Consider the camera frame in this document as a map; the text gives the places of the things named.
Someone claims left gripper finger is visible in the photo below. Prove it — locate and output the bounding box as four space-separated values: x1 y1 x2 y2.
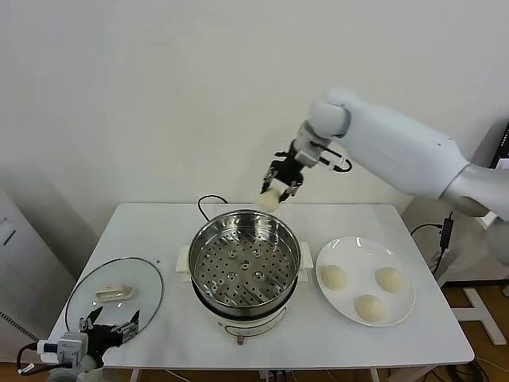
115 310 140 343
79 306 103 331

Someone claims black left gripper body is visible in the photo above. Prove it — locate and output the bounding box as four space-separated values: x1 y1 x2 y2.
85 324 122 359

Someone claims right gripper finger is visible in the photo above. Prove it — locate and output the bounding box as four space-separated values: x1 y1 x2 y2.
260 162 279 195
279 181 304 204

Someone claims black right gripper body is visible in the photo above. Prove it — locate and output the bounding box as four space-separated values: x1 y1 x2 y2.
272 147 306 185

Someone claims white steamed baozi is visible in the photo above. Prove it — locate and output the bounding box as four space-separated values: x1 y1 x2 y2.
257 189 282 212
321 265 349 290
375 267 406 294
355 294 387 322

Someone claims round glass pot lid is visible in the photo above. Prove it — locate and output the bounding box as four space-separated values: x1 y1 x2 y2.
64 257 165 350

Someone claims stainless steel steamer basket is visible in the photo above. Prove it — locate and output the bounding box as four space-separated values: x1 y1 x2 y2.
187 209 301 310

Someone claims white round plate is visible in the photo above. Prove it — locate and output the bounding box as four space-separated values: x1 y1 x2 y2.
315 237 417 328

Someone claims white electric cooker base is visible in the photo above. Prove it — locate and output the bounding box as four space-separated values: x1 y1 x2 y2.
174 242 312 345

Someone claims open laptop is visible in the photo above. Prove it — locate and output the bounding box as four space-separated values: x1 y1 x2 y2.
491 119 509 170

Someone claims white side desk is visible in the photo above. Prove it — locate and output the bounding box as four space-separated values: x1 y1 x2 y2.
453 286 507 345

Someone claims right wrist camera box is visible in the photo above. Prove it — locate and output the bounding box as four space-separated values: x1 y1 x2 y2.
297 145 353 175

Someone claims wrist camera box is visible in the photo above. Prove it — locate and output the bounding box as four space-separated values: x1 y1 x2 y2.
297 145 353 175
36 332 88 365

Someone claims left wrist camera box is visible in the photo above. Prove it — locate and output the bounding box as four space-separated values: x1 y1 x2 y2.
36 332 88 365

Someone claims black cooker power cord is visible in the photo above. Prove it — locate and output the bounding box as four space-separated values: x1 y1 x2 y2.
197 195 228 222

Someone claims black cable with adapter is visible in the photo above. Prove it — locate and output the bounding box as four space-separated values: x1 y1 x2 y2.
409 212 457 279

